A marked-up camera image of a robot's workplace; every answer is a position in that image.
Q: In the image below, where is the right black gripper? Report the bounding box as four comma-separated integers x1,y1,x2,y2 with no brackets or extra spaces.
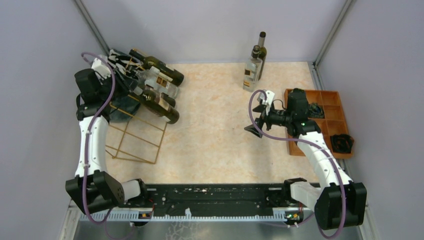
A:
244,102,293,138

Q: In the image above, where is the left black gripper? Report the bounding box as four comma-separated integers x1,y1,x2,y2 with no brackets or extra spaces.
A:
98,67,140,102

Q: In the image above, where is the clear glass liquor bottle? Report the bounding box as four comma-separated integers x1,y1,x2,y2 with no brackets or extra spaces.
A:
135,67,179,99

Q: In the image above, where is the olive green wine bottle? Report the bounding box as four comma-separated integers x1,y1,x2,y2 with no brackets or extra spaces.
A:
135,87,180,124

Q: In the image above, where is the dark green wine bottle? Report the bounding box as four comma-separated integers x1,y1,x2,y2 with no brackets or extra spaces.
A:
129,48,185,87

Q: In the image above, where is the clear tall glass bottle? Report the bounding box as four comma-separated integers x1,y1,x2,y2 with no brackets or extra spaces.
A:
242,45,263,92

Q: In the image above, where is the green bottle grey capsule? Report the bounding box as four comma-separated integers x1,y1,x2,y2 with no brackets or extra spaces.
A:
257,31,267,81

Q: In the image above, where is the dark labelled wine bottle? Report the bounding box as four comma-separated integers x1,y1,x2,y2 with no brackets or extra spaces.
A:
160,92,176,108

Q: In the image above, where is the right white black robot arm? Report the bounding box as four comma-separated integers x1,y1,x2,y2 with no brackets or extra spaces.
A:
245,88,367,236

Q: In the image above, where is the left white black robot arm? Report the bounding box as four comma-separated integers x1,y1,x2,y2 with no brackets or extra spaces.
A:
65,52,150,217

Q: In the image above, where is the grey green fluffy cloth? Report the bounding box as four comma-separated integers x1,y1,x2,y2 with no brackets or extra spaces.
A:
109,96,141,123

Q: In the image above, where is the zebra pattern cloth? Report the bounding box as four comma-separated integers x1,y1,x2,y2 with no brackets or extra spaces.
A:
108,48,132,67

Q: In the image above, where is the dark rosette back compartment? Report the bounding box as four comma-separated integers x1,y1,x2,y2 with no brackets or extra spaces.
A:
292,88,305,94

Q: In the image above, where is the dark green rosette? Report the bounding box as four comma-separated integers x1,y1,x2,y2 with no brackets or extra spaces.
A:
308,102,325,119

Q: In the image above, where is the orange compartment tray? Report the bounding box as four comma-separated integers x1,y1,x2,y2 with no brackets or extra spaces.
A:
305,89,354,159

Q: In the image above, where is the black rosette front compartment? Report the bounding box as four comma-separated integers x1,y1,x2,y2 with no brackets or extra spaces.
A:
330,133,355,154

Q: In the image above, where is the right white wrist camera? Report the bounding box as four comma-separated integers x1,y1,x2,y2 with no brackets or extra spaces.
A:
258,90,275,107

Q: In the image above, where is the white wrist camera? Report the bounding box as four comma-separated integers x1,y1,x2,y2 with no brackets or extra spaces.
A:
258,90,275,107
91,58,112,79

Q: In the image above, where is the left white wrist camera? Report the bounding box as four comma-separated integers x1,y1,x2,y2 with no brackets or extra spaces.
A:
91,58,112,79

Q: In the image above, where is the gold wire wine rack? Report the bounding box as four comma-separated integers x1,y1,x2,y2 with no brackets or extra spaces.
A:
106,56,169,164

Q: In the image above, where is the grey slotted cable duct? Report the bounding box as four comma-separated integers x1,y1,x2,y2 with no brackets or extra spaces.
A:
91,209,303,223

